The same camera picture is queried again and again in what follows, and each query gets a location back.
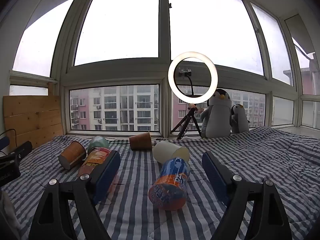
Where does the blue and orange paper cup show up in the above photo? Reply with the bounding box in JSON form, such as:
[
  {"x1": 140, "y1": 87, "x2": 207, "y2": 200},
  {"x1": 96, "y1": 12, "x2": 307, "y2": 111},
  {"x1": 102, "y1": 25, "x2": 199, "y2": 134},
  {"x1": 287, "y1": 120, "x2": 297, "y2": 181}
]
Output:
[{"x1": 148, "y1": 157, "x2": 191, "y2": 211}]

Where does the black cable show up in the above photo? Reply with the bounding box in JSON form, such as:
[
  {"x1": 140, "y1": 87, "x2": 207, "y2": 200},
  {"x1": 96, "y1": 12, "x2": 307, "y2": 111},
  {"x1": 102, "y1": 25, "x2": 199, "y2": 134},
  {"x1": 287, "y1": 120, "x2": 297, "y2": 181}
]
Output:
[{"x1": 0, "y1": 128, "x2": 18, "y2": 156}]

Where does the ring light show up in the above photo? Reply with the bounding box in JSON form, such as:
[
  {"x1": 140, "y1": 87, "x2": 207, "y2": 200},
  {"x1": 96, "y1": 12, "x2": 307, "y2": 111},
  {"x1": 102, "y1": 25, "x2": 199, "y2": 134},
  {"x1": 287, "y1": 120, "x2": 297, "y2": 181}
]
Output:
[{"x1": 168, "y1": 52, "x2": 219, "y2": 104}]

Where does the wooden board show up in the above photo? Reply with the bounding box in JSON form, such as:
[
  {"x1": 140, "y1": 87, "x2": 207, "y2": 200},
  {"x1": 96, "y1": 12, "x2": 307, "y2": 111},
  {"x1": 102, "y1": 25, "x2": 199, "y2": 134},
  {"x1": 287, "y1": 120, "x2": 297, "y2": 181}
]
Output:
[{"x1": 3, "y1": 82, "x2": 64, "y2": 150}]

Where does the gooseneck phone holder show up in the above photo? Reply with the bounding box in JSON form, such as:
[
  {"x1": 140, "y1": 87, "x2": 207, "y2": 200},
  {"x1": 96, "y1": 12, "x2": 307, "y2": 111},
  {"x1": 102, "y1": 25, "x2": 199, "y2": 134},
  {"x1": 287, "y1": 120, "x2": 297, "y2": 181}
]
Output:
[{"x1": 178, "y1": 67, "x2": 196, "y2": 97}]

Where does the brown paper cup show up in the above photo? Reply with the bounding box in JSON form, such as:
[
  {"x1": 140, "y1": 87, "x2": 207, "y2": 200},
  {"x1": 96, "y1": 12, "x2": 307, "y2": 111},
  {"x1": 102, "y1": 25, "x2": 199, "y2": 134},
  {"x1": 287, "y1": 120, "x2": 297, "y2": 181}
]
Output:
[
  {"x1": 129, "y1": 132, "x2": 153, "y2": 151},
  {"x1": 58, "y1": 141, "x2": 87, "y2": 171}
]

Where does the striped blanket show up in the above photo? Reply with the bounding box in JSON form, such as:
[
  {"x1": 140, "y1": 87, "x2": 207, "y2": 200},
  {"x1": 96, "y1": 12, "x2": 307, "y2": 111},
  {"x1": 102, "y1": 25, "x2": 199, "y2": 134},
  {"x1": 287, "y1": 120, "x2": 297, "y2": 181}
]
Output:
[{"x1": 0, "y1": 126, "x2": 320, "y2": 240}]

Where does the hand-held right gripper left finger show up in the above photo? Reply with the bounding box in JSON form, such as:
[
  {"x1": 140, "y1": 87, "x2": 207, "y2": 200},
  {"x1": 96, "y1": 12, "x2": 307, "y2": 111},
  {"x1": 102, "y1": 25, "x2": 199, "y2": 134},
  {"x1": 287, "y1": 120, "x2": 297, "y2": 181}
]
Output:
[{"x1": 29, "y1": 150, "x2": 121, "y2": 240}]

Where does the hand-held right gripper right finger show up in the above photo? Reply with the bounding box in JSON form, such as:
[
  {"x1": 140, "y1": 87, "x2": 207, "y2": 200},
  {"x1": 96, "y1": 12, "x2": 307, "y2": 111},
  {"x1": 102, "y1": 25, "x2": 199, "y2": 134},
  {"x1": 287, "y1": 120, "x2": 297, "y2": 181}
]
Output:
[{"x1": 202, "y1": 151, "x2": 293, "y2": 240}]

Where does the small penguin plush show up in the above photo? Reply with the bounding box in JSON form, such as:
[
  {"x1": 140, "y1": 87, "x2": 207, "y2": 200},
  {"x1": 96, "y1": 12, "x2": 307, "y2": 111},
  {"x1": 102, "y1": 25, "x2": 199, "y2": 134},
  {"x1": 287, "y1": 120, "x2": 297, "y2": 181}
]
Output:
[{"x1": 230, "y1": 104, "x2": 251, "y2": 134}]

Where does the teal paper cup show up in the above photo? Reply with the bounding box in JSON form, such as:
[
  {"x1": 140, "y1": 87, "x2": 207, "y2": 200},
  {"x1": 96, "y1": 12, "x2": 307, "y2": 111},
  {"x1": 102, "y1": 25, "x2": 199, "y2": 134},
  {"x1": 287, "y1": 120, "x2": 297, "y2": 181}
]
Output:
[{"x1": 88, "y1": 136, "x2": 110, "y2": 153}]

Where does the apartment building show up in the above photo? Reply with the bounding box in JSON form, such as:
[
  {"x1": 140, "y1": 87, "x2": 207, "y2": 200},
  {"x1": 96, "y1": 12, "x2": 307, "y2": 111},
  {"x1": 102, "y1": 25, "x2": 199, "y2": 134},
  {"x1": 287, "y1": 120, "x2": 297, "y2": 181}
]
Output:
[{"x1": 70, "y1": 84, "x2": 266, "y2": 132}]

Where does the large penguin plush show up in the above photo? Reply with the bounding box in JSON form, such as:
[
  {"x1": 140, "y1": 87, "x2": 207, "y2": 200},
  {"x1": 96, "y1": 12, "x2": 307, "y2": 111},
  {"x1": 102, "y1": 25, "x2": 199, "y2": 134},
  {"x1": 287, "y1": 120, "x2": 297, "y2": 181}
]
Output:
[{"x1": 200, "y1": 88, "x2": 233, "y2": 139}]

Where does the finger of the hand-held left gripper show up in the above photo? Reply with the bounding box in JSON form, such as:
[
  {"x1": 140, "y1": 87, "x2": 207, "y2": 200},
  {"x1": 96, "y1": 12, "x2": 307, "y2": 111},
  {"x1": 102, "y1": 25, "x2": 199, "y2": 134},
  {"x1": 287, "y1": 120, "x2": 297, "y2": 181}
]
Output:
[{"x1": 9, "y1": 141, "x2": 33, "y2": 166}]

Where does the black tripod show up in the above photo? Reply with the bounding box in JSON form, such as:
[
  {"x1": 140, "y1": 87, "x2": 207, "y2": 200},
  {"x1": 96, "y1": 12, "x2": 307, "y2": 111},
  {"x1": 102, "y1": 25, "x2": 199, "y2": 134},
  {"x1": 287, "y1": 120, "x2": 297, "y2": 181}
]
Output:
[{"x1": 170, "y1": 102, "x2": 203, "y2": 141}]

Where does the white paper cup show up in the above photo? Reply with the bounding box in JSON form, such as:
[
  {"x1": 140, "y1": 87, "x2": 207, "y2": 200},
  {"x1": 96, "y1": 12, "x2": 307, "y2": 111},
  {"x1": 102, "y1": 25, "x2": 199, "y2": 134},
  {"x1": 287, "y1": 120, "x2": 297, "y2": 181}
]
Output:
[{"x1": 153, "y1": 140, "x2": 190, "y2": 164}]

